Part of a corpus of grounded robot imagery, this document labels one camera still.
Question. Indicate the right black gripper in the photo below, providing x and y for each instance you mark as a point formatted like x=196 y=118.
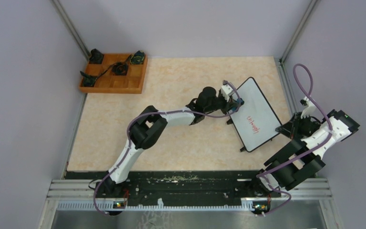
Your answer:
x=291 y=129

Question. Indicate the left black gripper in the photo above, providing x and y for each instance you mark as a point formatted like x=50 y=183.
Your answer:
x=228 y=106

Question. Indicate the blue whiteboard eraser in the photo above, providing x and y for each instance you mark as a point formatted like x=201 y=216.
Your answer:
x=240 y=101

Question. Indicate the small black-framed whiteboard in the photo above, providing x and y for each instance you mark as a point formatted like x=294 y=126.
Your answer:
x=256 y=121

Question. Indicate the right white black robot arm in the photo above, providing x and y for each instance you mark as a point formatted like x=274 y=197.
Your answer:
x=302 y=157

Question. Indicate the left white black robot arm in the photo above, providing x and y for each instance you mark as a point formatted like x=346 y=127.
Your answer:
x=144 y=131

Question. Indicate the orange wooden compartment tray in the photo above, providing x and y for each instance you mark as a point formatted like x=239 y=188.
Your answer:
x=108 y=83

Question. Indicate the dark object tray top-right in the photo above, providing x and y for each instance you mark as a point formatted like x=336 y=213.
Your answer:
x=137 y=58

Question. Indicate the dark object tray centre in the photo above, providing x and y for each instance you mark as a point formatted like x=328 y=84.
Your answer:
x=120 y=68

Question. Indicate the dark object tray top-left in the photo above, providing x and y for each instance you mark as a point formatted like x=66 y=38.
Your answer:
x=96 y=57

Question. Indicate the dark object tray bottom-left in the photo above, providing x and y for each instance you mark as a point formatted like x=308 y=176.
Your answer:
x=88 y=80

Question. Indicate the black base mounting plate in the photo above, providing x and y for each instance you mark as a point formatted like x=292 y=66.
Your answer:
x=237 y=183

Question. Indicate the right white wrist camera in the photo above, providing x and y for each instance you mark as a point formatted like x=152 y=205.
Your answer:
x=309 y=108

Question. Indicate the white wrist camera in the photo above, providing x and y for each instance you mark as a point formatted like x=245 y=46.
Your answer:
x=309 y=108
x=227 y=90

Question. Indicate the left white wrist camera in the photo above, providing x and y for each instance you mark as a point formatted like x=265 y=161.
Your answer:
x=227 y=90

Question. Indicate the aluminium frame rail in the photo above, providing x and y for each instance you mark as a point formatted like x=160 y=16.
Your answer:
x=75 y=195

